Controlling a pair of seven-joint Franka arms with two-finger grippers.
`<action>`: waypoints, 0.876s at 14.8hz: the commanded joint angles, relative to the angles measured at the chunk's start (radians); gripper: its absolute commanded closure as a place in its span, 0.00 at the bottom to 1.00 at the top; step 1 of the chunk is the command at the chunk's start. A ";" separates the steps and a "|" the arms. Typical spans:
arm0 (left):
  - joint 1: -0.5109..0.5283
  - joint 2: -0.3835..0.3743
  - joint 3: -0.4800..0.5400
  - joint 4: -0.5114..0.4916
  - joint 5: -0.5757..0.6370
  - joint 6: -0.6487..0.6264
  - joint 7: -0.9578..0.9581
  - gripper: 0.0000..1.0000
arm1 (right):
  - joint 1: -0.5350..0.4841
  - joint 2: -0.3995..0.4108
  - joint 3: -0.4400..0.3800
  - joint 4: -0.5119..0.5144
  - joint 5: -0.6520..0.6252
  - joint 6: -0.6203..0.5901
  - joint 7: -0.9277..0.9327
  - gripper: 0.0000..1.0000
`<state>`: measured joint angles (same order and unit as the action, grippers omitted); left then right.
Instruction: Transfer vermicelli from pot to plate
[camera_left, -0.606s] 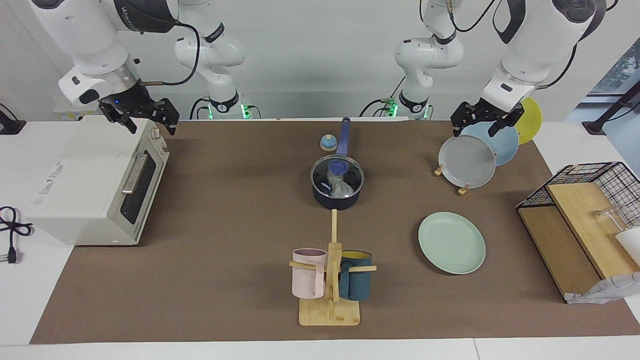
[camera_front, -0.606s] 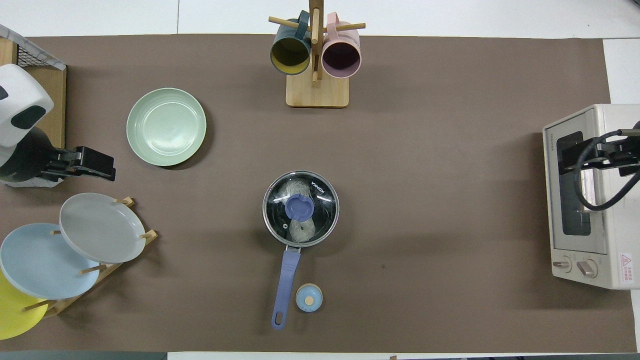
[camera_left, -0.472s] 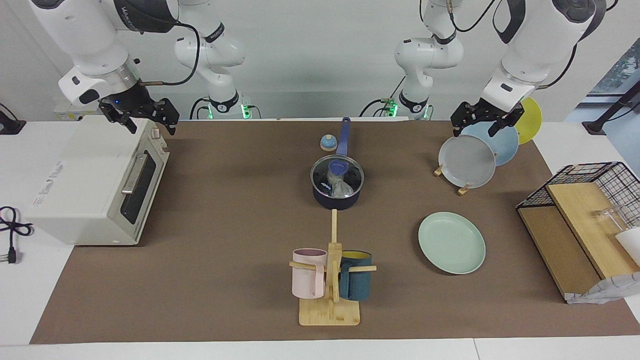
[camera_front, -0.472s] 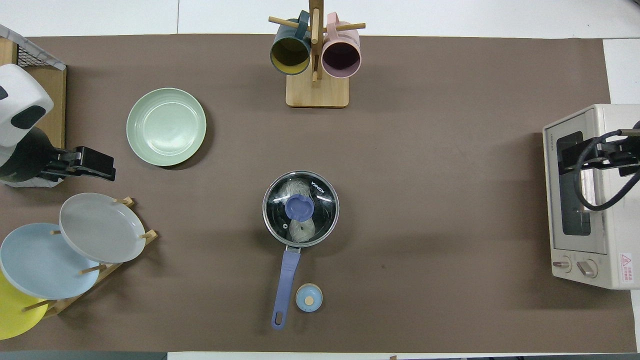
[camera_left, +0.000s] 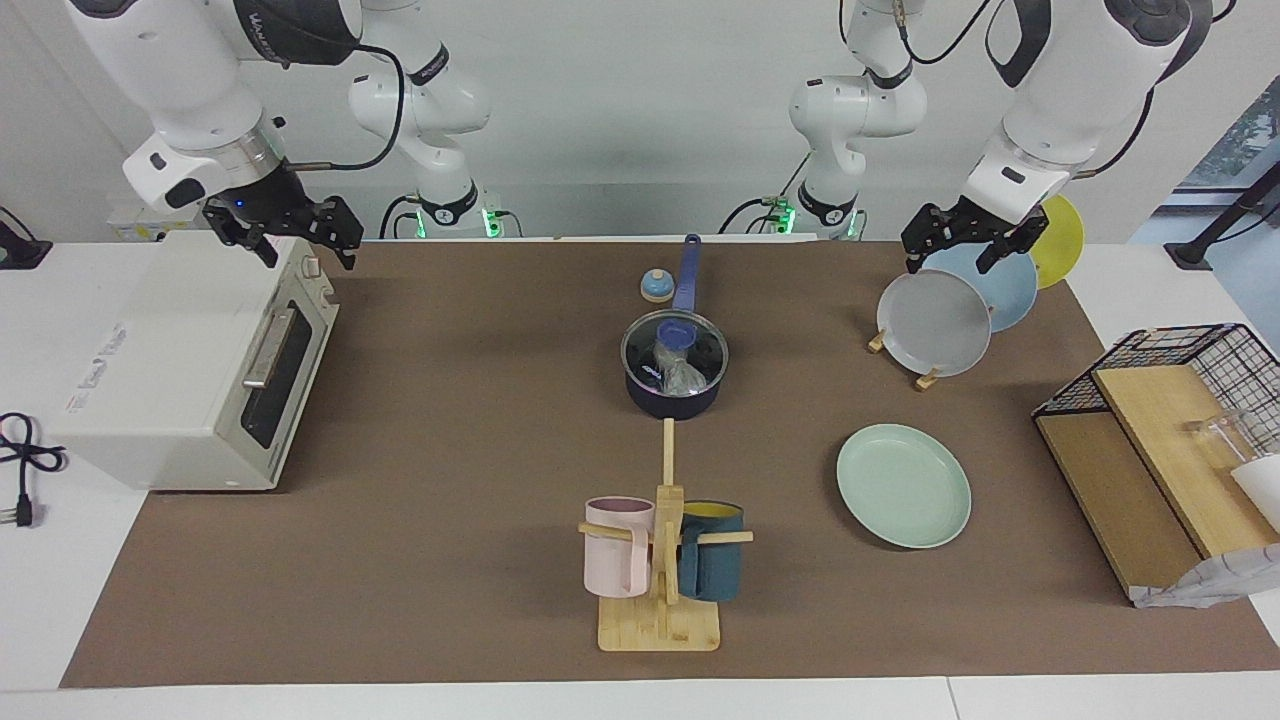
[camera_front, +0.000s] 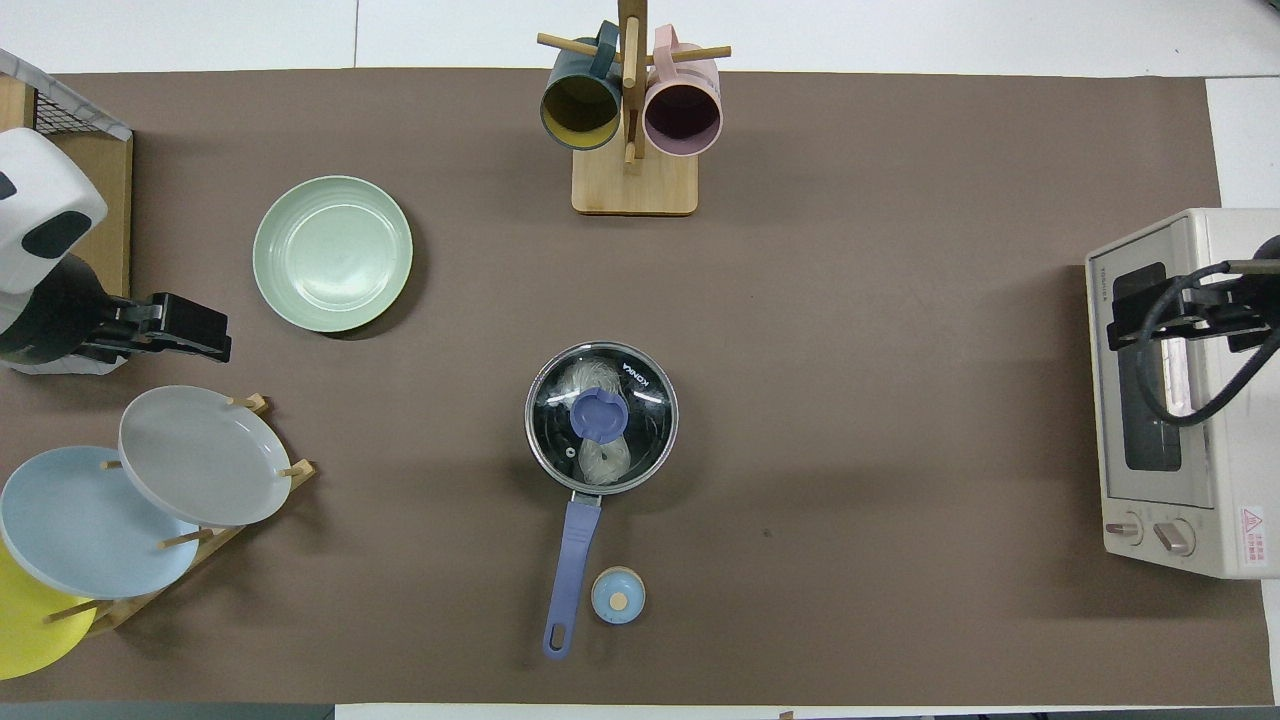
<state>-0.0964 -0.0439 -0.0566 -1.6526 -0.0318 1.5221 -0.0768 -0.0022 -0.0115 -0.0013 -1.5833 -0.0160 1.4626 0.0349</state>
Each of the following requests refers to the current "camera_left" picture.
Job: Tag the grey plate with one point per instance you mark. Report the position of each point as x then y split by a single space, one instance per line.
930 325

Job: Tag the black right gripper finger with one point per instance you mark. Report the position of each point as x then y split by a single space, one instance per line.
258 245
343 228

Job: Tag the light blue plate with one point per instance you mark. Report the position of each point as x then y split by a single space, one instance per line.
1010 290

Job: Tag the glass lid with blue knob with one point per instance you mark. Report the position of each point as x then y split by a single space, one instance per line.
640 345

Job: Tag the white power strip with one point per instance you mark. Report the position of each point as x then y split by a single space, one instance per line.
135 225

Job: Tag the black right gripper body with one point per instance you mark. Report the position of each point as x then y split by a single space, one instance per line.
265 205

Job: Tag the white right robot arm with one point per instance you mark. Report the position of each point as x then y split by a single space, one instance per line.
180 70

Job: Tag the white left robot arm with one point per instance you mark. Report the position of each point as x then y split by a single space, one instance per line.
1085 80

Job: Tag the patterned white bag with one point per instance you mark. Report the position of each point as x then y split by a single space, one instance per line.
1200 582

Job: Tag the teal mug yellow inside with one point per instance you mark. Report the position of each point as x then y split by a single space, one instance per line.
715 565

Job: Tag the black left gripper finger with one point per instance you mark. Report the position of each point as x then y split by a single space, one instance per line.
920 240
1015 240

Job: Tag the dark blue saucepan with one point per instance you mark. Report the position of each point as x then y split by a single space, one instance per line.
680 408

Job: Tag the clear vermicelli packet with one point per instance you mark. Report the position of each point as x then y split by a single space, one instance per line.
680 372

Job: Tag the wooden mug rack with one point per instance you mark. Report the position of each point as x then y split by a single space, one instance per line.
660 625

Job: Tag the brown table mat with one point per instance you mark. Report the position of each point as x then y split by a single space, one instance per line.
450 560

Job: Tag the clear glass cup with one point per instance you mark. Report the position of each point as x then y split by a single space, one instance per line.
1225 435

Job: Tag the green plate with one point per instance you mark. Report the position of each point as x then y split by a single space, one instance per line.
900 485

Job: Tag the small blue wooden bell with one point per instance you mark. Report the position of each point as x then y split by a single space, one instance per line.
655 288

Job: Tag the white cup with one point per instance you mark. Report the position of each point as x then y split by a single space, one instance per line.
1262 490

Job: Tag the wooden plate rack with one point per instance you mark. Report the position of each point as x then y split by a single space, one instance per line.
928 380

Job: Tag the black stand base with pole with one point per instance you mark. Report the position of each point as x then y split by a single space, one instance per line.
1215 230

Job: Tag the wooden shelf unit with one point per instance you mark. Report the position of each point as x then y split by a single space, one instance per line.
1150 440

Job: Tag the yellow plate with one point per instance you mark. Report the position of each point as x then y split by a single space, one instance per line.
1062 245

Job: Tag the white toaster oven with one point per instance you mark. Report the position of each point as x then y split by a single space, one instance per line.
160 360

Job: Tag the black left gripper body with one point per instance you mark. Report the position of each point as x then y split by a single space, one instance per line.
968 220

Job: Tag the pink mug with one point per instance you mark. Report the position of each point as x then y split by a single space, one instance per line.
612 560

